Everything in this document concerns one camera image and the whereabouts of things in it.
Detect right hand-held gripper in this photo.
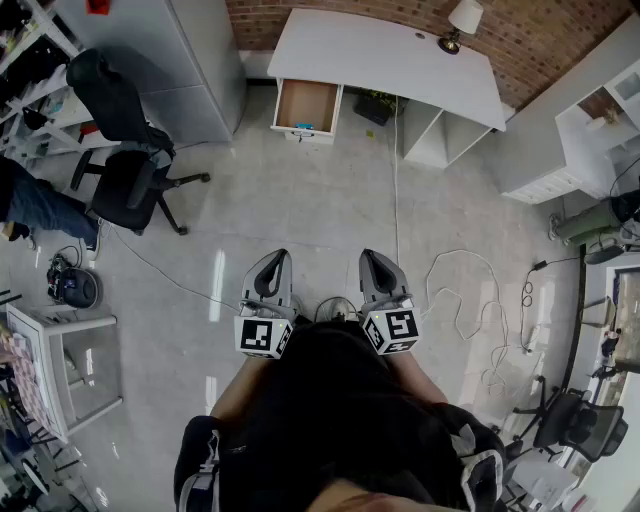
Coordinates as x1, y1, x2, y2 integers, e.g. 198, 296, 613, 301
358, 248, 424, 356

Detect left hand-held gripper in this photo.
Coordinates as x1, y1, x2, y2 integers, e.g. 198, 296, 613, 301
233, 248, 303, 360

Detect white drawer with wooden inside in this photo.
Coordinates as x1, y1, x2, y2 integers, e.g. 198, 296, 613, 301
270, 78, 344, 146

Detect person's right forearm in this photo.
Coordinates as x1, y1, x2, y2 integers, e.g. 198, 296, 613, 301
387, 347, 450, 406

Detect person's left forearm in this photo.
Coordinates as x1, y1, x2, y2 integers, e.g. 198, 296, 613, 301
209, 349, 274, 421

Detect person's black clothing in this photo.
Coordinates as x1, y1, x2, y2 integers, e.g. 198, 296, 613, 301
173, 319, 507, 512

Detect black box with plant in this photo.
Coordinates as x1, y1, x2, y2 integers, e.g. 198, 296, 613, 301
353, 88, 409, 127

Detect black round device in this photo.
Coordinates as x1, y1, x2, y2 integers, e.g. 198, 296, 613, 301
46, 244, 105, 308

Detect green cylinder tank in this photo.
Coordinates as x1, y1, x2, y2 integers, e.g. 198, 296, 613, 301
548, 202, 626, 247

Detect white desk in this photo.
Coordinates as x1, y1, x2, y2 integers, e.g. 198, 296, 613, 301
267, 7, 509, 169

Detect white shelf cabinet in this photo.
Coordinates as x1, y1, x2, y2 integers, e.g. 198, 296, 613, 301
499, 14, 640, 206

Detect cluttered work table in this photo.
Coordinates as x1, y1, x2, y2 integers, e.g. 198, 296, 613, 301
579, 259, 640, 406

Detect small white table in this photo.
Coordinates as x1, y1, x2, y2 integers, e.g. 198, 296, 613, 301
4, 302, 125, 445

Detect black mesh office chair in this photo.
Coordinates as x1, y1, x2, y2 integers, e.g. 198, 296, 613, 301
513, 387, 630, 465

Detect white papers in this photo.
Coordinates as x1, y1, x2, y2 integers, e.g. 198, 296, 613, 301
503, 448, 582, 512

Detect checkered cloth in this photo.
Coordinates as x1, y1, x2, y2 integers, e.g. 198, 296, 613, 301
0, 327, 57, 437

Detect small vase with plant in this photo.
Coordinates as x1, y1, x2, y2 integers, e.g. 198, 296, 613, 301
586, 106, 621, 133

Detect white shelf rack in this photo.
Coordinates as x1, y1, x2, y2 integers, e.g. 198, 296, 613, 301
0, 0, 126, 162

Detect table lamp with white shade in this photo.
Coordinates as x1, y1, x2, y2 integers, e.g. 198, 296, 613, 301
437, 0, 485, 56

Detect grey cable bundle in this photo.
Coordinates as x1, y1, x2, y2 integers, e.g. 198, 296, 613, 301
313, 296, 362, 324

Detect coiled white cable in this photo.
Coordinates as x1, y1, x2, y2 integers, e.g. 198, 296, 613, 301
418, 248, 512, 400

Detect thin grey floor cable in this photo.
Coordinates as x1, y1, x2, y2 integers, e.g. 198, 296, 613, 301
105, 223, 242, 310

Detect black cable with adapter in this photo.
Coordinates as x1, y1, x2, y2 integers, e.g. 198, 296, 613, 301
518, 256, 581, 351

